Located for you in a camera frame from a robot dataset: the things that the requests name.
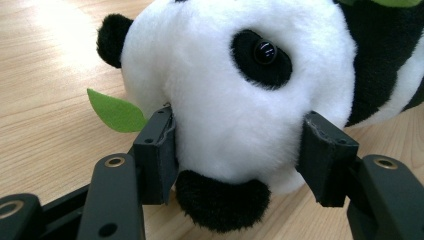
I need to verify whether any black and white panda plush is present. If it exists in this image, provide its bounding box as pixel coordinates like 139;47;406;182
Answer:
87;0;424;233

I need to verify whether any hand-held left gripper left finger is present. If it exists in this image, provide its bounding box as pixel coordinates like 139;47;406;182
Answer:
132;105;180;206

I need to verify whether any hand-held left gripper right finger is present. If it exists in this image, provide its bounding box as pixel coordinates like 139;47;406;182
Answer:
295;110;360;208

